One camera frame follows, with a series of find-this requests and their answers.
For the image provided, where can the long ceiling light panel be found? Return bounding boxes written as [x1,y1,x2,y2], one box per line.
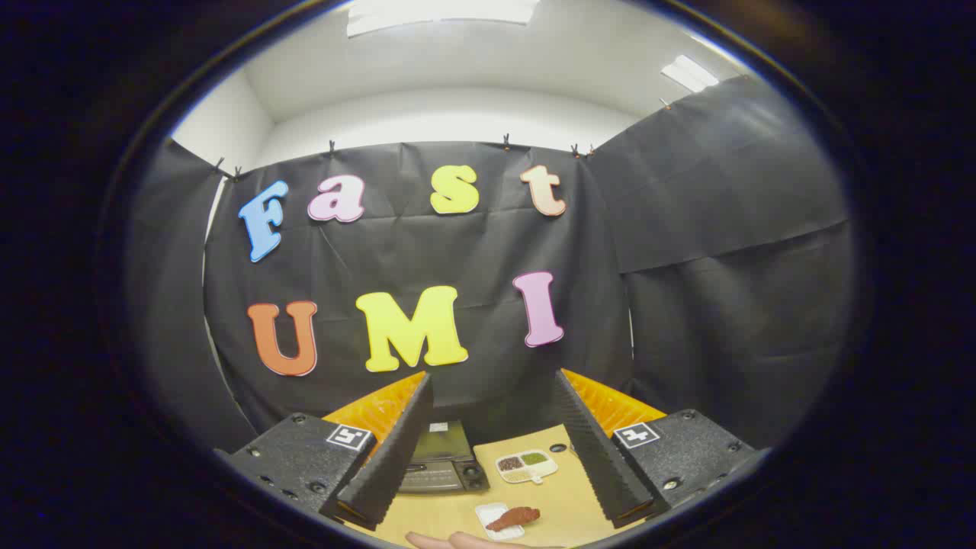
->
[347,0,540,37]

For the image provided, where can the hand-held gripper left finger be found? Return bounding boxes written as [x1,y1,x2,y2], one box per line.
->
[213,371,434,532]

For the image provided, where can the small ceiling light panel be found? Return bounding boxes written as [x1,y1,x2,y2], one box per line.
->
[660,54,720,94]

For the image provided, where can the white ribbed tray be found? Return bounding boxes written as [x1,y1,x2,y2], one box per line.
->
[474,502,527,542]

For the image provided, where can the brown meat piece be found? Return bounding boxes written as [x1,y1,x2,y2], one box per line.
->
[486,506,541,533]

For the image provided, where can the white divided plate with beans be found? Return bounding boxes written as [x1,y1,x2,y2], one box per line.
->
[496,450,559,486]

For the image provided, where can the black toaster oven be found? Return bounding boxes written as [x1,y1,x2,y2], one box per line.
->
[396,419,490,495]

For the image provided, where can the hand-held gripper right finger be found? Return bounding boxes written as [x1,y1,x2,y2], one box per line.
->
[553,368,769,529]

